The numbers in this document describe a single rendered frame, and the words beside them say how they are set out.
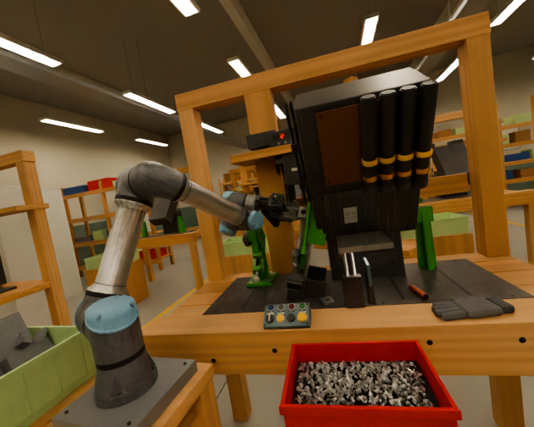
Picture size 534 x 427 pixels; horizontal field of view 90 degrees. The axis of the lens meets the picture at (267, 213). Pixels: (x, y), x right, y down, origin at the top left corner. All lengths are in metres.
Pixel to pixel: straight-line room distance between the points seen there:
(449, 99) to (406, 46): 10.44
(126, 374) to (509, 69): 12.72
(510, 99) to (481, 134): 11.05
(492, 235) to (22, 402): 1.82
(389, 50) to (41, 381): 1.80
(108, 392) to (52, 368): 0.35
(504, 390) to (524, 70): 11.73
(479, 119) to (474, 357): 0.99
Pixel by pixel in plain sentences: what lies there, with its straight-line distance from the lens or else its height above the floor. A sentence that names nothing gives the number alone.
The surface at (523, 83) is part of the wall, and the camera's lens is 12.83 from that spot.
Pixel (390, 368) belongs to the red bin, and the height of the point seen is 0.87.
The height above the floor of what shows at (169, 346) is 0.86.
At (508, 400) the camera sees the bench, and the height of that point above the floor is 0.18.
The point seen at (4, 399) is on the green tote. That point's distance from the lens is 1.11.
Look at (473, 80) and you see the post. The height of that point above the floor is 1.67.
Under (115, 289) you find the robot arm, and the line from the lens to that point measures 0.93.
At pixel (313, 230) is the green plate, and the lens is 1.04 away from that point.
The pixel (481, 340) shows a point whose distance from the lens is 0.98.
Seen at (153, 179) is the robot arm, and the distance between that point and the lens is 0.85.
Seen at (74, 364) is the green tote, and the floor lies 0.87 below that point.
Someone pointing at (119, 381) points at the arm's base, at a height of 0.94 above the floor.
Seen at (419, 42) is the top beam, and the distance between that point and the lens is 1.57.
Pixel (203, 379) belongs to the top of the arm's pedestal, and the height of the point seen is 0.84.
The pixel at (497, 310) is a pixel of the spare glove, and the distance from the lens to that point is 0.99.
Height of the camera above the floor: 1.33
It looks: 4 degrees down
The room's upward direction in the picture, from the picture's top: 9 degrees counter-clockwise
